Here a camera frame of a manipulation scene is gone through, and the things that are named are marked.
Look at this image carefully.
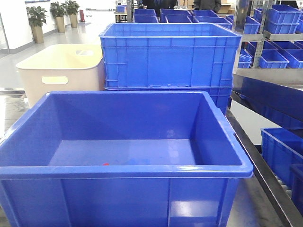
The large blue bin front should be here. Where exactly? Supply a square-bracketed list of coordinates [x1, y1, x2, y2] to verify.
[0, 91, 253, 227]

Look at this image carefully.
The blue bin on right shelf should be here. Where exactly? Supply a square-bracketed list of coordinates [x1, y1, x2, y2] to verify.
[259, 49, 289, 69]

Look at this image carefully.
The large blue crate behind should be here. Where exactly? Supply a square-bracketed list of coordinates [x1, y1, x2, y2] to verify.
[99, 23, 241, 89]

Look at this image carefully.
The beige plastic tub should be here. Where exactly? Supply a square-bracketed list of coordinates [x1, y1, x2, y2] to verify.
[16, 44, 105, 107]

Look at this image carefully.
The blue crate lower right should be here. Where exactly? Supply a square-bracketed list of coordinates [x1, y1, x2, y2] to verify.
[261, 128, 303, 189]

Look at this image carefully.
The potted plant in beige pot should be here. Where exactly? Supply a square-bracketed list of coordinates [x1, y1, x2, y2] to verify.
[26, 6, 47, 44]

